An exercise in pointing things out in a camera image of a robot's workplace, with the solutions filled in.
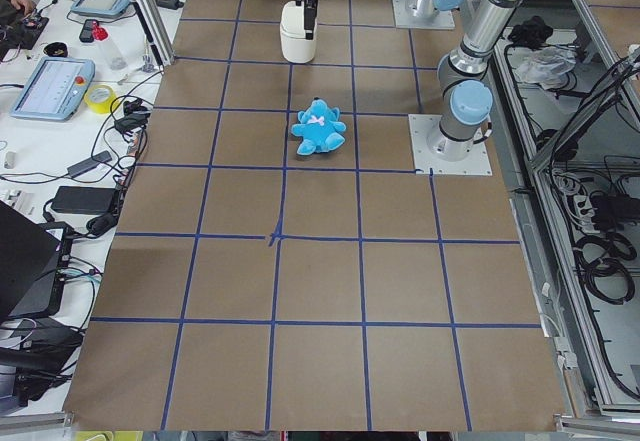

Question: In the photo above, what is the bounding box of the white lidded trash can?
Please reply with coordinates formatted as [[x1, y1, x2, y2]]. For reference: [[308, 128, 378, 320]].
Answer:
[[280, 1, 317, 64]]

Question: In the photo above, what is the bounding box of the blue teddy bear plush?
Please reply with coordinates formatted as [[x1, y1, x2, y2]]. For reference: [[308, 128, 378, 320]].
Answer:
[[291, 97, 346, 156]]

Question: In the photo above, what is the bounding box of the yellow tape roll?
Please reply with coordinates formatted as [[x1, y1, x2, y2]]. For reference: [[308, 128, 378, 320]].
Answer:
[[83, 85, 116, 114]]

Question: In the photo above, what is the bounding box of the blue teach pendant near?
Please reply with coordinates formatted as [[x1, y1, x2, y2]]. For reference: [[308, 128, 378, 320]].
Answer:
[[10, 57, 95, 122]]

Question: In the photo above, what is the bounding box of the black power adapter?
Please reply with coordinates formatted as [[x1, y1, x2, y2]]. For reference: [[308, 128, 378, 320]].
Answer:
[[51, 186, 116, 215]]

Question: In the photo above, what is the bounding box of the black laptop computer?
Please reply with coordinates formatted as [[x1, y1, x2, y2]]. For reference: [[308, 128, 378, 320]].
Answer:
[[1, 203, 72, 321]]

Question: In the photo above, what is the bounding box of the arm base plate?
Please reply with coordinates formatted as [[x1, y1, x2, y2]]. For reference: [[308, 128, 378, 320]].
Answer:
[[408, 114, 492, 176], [392, 0, 455, 30]]

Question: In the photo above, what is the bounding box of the aluminium frame post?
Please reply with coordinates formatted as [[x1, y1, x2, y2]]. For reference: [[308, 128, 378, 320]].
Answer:
[[130, 0, 175, 67]]

